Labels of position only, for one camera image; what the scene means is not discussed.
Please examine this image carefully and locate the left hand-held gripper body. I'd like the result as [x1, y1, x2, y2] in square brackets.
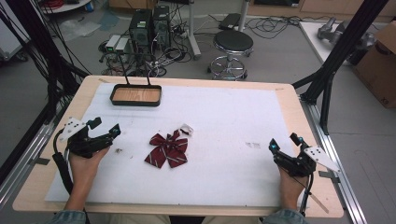
[58, 117, 113, 159]

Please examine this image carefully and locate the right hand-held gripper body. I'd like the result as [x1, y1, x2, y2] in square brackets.
[273, 145, 342, 178]

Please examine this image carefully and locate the person's left hand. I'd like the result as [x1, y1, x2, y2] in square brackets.
[68, 146, 110, 189]

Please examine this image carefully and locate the person's right hand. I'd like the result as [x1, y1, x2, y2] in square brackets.
[277, 166, 310, 210]

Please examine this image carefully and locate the black tray with wooden bottom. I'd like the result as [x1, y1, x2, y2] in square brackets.
[108, 51, 163, 107]

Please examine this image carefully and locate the white table mat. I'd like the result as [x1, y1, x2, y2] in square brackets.
[44, 81, 305, 208]

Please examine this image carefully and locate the dark red striped bow tie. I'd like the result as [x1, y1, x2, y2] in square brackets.
[144, 129, 190, 170]

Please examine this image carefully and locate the small white device box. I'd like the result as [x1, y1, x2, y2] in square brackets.
[105, 34, 122, 53]
[114, 36, 131, 54]

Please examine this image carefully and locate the white floor board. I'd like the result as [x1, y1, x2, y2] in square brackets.
[298, 21, 359, 67]

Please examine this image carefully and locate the black computer tower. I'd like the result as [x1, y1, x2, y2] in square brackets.
[128, 7, 154, 54]
[151, 4, 172, 51]

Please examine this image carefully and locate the brown cardboard box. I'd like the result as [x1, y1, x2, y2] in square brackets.
[352, 21, 396, 109]

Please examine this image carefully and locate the black round stool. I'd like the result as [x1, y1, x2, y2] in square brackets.
[206, 29, 255, 82]

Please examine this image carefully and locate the grey desk leg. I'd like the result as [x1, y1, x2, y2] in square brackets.
[237, 0, 251, 33]
[186, 0, 203, 62]

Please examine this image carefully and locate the flat black device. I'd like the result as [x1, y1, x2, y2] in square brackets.
[218, 12, 243, 32]

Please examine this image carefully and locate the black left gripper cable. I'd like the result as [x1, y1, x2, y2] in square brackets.
[51, 127, 75, 196]

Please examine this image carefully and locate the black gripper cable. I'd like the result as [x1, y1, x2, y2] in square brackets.
[299, 173, 315, 217]
[51, 127, 75, 196]

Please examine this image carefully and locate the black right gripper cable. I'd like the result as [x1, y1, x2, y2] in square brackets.
[299, 173, 315, 217]

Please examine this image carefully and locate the aluminium rail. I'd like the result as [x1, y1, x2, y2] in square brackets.
[0, 101, 69, 208]
[299, 94, 369, 224]

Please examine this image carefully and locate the white bow tie strap clip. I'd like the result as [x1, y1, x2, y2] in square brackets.
[178, 123, 195, 137]

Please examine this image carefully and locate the tangle of black floor cables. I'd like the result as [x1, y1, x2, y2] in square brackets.
[98, 27, 194, 78]

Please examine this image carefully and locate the black metal frame stand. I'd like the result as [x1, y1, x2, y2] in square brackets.
[291, 0, 390, 136]
[0, 0, 92, 185]

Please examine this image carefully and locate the black floor cable bundle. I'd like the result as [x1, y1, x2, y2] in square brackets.
[244, 14, 335, 41]

